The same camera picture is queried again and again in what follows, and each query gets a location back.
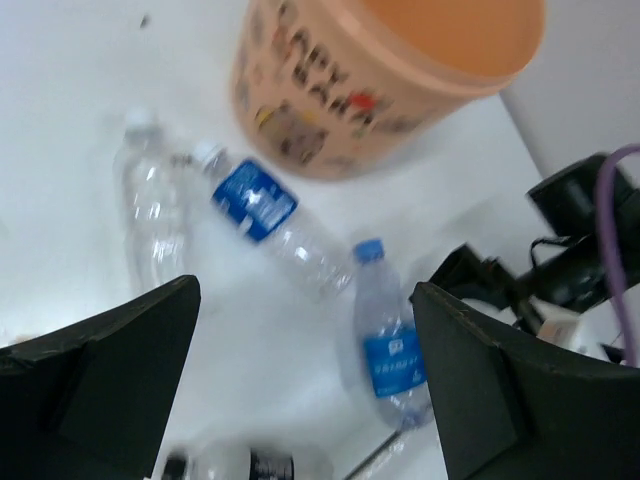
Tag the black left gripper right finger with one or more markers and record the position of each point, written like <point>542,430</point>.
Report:
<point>511,406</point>

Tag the orange plastic bin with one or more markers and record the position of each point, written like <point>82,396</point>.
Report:
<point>326,89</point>

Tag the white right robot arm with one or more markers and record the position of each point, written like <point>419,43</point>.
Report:
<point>572,281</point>

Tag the blue label white cap bottle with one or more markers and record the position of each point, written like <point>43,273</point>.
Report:
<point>266,213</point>

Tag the clear unlabelled plastic bottle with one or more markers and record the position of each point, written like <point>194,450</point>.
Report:
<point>151,203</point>

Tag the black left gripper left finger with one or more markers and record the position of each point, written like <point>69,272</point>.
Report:
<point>92,400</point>

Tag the blue cap water bottle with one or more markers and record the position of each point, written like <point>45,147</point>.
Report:
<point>388,361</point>

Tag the black label black cap bottle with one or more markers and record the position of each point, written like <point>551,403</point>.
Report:
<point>247,460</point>

